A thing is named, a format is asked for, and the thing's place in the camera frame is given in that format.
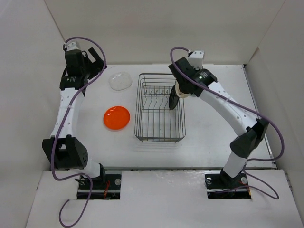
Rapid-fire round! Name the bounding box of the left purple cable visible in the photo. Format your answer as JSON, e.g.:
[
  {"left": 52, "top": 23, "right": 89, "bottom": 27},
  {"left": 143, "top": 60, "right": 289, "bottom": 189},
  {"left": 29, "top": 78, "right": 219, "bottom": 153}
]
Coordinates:
[{"left": 51, "top": 36, "right": 107, "bottom": 228}]

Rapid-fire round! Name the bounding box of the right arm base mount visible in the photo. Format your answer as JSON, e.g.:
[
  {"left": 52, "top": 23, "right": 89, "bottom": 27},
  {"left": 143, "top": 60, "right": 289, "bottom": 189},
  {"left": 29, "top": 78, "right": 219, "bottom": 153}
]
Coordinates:
[{"left": 204, "top": 173, "right": 251, "bottom": 200}]

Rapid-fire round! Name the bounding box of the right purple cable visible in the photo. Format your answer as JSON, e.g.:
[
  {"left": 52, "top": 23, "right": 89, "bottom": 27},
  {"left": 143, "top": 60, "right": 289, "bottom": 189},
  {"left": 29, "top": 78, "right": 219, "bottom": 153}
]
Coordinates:
[{"left": 170, "top": 47, "right": 285, "bottom": 200}]

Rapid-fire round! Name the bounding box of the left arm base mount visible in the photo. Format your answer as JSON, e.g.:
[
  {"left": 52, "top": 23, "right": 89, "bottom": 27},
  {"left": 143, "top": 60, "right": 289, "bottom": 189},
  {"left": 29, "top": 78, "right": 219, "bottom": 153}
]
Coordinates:
[{"left": 75, "top": 171, "right": 122, "bottom": 200}]

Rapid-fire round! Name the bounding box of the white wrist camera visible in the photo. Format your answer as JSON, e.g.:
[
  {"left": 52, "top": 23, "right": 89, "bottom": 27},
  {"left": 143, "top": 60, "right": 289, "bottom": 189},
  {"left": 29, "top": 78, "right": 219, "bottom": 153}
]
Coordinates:
[
  {"left": 188, "top": 50, "right": 204, "bottom": 71},
  {"left": 63, "top": 41, "right": 80, "bottom": 52}
]

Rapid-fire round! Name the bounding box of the cream and black plate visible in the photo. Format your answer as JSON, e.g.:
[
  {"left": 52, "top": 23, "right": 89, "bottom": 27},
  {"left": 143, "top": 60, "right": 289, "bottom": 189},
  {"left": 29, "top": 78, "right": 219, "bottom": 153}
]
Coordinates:
[{"left": 174, "top": 81, "right": 190, "bottom": 99}]

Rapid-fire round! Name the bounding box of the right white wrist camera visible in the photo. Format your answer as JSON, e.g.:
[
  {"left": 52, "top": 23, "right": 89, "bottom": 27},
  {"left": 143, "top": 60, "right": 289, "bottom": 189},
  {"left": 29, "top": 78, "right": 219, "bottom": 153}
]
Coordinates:
[{"left": 188, "top": 50, "right": 204, "bottom": 71}]

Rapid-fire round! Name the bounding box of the purple cable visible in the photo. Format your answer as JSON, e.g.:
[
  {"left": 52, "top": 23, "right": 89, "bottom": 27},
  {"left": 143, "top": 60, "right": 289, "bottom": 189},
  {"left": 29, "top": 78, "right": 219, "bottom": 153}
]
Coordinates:
[
  {"left": 170, "top": 47, "right": 285, "bottom": 200},
  {"left": 51, "top": 36, "right": 107, "bottom": 228}
]

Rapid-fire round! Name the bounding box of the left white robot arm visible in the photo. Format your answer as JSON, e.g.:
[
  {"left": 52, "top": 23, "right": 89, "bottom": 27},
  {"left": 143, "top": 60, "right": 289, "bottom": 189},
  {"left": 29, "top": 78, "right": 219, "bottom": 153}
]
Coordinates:
[{"left": 42, "top": 46, "right": 107, "bottom": 189}]

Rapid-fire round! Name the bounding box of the clear glass plate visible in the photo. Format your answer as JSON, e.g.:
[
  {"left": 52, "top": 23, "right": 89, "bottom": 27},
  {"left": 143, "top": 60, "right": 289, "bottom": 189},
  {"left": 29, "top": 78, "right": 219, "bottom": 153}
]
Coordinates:
[{"left": 108, "top": 72, "right": 133, "bottom": 91}]

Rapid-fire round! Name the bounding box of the grey wire dish rack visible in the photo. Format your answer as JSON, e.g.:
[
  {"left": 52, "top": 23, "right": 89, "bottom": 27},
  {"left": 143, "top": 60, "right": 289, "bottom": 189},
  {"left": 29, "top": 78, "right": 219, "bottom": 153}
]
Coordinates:
[{"left": 134, "top": 73, "right": 186, "bottom": 143}]

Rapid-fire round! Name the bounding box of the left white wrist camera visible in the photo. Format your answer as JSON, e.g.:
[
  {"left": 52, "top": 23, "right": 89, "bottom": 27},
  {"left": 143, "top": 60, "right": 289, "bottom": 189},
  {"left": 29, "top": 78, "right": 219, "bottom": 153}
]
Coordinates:
[{"left": 63, "top": 41, "right": 80, "bottom": 52}]

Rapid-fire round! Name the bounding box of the orange plate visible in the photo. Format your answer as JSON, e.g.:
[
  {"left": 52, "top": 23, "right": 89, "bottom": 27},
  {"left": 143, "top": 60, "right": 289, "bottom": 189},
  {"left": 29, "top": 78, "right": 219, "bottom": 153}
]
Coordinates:
[{"left": 103, "top": 106, "right": 131, "bottom": 131}]

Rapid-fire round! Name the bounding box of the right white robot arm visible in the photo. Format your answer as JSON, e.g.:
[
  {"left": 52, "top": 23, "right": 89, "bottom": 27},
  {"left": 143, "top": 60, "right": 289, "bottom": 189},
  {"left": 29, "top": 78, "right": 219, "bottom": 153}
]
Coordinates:
[{"left": 169, "top": 57, "right": 269, "bottom": 187}]

